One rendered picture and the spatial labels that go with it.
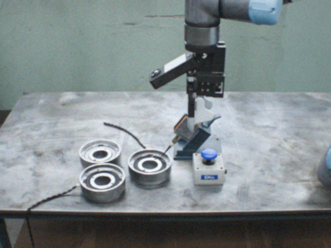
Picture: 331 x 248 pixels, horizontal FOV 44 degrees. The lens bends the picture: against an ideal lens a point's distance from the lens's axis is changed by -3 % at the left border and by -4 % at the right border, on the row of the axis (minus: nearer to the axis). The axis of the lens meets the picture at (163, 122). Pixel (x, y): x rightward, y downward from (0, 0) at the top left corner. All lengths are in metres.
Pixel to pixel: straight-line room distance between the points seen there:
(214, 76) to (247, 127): 0.38
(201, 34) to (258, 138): 0.45
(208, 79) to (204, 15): 0.14
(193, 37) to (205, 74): 0.09
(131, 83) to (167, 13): 0.51
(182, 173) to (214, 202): 0.13
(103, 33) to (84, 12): 0.17
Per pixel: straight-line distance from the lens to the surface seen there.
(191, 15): 0.86
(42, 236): 1.28
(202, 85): 0.92
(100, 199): 0.95
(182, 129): 0.98
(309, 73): 2.81
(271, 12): 0.81
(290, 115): 1.35
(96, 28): 2.58
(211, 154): 0.99
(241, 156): 1.12
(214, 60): 0.90
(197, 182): 1.00
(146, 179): 0.99
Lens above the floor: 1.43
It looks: 30 degrees down
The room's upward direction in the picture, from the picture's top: straight up
